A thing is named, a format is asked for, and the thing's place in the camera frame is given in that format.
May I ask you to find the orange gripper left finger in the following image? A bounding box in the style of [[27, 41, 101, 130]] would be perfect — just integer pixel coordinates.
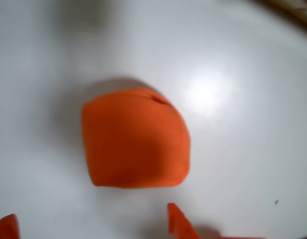
[[0, 213, 21, 239]]

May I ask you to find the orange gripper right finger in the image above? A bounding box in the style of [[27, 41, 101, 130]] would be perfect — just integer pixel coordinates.
[[167, 203, 202, 239]]

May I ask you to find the large orange bean bag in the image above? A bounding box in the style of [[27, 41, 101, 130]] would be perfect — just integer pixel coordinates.
[[81, 87, 191, 189]]

